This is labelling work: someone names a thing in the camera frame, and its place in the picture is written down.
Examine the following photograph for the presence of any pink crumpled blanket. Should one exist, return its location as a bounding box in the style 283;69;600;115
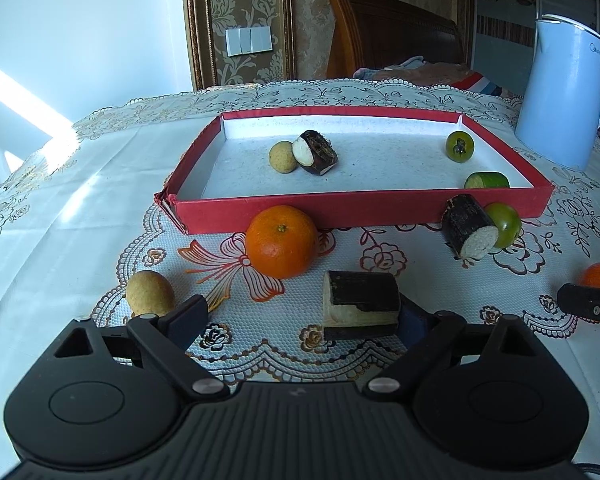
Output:
352;55;481;86

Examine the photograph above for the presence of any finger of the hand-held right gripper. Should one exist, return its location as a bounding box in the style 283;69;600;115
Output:
557;283;600;322

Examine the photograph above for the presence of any red shallow cardboard box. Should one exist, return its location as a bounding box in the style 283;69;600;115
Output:
154;106;556;235

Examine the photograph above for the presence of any tan longan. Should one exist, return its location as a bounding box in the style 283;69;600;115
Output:
269;141;300;174
126;270;177;317

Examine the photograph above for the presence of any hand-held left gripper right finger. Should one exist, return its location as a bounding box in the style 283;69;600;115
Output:
362;293;556;401

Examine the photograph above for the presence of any brown wooden bed headboard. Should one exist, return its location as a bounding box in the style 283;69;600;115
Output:
322;0;466;80

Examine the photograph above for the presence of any white wall light switch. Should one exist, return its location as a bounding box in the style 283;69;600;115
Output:
224;26;274;57

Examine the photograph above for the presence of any gold wall moulding frame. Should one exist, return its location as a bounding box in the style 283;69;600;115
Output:
181;0;297;91

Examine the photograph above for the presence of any green jujube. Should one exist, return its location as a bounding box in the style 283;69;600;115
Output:
445;130;476;163
484;202;522;250
463;172;511;190

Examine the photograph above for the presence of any light blue electric kettle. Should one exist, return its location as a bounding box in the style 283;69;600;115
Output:
514;14;600;172

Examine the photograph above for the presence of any round dark sugarcane piece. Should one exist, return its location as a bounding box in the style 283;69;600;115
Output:
440;193;500;261

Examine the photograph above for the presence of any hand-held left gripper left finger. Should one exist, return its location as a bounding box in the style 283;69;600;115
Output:
53;295;231;401

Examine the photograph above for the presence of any white lace floral tablecloth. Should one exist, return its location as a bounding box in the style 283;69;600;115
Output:
0;79;600;480

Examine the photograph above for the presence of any striped bedding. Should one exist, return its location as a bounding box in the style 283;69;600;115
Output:
452;72;524;99

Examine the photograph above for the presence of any split dark sugarcane piece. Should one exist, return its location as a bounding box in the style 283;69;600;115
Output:
322;270;401;342

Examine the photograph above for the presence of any patterned glass door wardrobe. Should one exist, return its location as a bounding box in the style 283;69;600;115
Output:
472;0;600;111

